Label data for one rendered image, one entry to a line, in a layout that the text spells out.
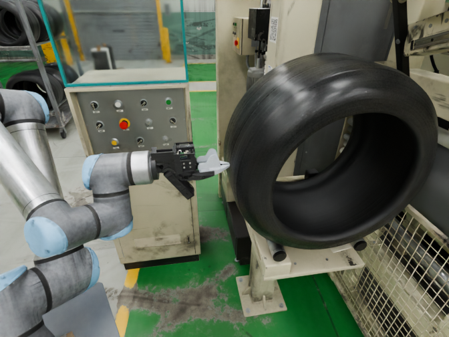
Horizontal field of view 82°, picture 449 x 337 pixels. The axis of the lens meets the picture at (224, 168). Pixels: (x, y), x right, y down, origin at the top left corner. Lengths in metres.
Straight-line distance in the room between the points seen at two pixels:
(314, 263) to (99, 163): 0.77
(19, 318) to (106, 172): 0.50
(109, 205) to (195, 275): 1.31
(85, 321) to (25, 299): 0.28
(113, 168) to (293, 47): 0.67
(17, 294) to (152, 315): 1.00
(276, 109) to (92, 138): 1.09
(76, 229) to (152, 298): 1.29
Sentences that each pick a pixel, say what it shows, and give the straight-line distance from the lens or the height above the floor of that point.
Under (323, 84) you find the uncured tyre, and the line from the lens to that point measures 0.63.
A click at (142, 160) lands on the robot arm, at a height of 1.25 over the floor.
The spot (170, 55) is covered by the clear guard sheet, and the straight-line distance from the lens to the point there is 1.29.
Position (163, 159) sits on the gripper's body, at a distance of 0.70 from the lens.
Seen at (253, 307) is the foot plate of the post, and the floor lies 0.01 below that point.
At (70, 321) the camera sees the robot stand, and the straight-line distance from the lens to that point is 1.24.
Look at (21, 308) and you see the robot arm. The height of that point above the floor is 0.86.
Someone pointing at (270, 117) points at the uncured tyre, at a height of 1.36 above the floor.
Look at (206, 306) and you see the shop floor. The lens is 1.83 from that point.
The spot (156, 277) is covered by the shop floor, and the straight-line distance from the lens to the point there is 1.99.
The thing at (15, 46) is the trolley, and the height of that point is 1.18.
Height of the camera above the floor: 1.58
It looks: 32 degrees down
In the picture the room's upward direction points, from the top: straight up
